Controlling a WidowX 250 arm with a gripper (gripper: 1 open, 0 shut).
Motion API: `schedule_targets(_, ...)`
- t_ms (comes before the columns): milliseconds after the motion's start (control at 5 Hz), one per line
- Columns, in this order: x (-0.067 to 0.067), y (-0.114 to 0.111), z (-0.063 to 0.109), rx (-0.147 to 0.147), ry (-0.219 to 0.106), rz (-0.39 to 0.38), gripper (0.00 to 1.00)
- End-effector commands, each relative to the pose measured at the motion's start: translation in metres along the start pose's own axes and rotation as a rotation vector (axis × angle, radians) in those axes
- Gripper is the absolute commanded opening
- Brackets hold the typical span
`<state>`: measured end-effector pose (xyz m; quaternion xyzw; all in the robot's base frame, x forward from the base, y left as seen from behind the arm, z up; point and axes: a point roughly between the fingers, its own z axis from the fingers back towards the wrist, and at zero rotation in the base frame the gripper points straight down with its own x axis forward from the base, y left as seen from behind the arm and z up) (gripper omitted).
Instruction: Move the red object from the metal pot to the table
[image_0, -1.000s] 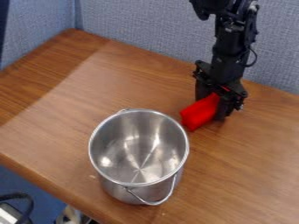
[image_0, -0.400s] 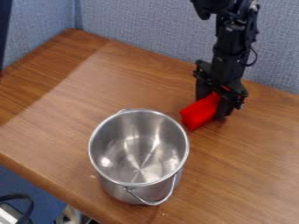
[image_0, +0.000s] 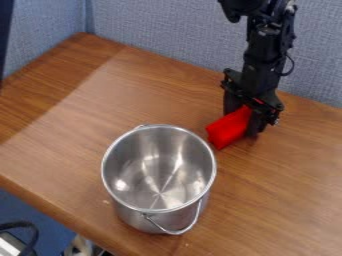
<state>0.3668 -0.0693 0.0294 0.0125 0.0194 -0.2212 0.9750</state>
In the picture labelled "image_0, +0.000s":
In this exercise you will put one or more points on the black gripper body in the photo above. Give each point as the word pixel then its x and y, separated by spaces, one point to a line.
pixel 257 80

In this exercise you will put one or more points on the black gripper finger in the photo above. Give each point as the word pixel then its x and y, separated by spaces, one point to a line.
pixel 263 118
pixel 233 101

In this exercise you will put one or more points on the red rectangular block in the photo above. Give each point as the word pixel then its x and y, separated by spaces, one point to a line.
pixel 231 128

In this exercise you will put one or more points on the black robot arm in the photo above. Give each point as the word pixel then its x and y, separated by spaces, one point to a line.
pixel 271 33

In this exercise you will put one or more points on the grey box under table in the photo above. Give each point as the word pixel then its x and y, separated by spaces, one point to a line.
pixel 15 247

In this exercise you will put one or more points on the metal pot with handle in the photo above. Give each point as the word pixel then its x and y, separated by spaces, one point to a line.
pixel 158 172

